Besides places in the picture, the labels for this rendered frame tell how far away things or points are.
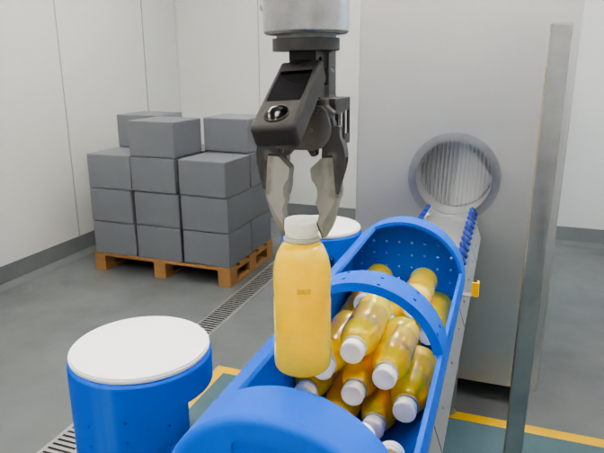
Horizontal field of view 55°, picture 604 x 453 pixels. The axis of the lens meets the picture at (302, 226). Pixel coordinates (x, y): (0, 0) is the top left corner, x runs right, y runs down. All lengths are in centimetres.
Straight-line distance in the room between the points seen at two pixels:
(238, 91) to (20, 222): 262
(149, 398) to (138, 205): 344
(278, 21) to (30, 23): 440
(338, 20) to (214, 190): 355
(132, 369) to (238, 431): 53
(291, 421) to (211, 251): 368
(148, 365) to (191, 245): 321
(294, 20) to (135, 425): 81
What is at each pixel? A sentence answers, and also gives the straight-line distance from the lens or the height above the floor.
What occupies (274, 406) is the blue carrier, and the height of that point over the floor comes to 123.
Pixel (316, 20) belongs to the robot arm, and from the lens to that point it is 59.
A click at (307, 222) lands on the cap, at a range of 62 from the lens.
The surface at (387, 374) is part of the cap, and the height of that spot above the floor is 111.
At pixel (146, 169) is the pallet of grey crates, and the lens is 438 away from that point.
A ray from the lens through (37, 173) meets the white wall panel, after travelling 494.
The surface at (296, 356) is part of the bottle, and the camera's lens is 66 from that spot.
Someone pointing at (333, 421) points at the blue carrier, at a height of 122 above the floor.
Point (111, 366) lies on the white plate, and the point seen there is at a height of 104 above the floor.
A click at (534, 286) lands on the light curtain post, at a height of 89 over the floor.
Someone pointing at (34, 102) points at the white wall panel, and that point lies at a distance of 492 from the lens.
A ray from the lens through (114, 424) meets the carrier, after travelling 117.
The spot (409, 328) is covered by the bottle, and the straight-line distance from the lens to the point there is 107.
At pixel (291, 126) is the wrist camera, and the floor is 153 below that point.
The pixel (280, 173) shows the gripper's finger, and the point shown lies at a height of 147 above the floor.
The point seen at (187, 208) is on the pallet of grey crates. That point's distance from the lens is 427.
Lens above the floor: 159
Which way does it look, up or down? 16 degrees down
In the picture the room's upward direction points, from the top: straight up
